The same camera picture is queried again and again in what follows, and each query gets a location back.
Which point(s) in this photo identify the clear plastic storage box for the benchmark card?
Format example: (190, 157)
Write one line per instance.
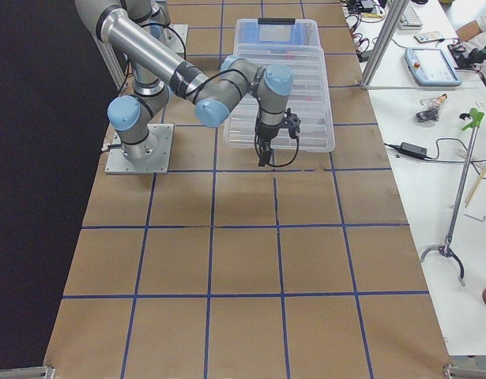
(248, 33)

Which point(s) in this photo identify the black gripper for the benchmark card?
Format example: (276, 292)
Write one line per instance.
(265, 134)

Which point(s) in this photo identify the black power adapter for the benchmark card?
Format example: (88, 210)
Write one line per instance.
(413, 151)

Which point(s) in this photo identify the black box latch handle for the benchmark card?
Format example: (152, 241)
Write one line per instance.
(276, 20)

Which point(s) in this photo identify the clear ribbed box lid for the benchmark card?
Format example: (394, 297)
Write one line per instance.
(309, 99)

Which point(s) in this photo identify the green handled grabber tool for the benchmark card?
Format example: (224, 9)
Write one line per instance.
(444, 249)

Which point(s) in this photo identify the blue teach pendant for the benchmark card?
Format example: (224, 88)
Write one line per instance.
(430, 67)

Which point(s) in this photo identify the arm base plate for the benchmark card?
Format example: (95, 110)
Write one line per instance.
(149, 157)
(175, 38)

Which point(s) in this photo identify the aluminium frame post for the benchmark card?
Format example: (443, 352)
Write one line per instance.
(389, 26)

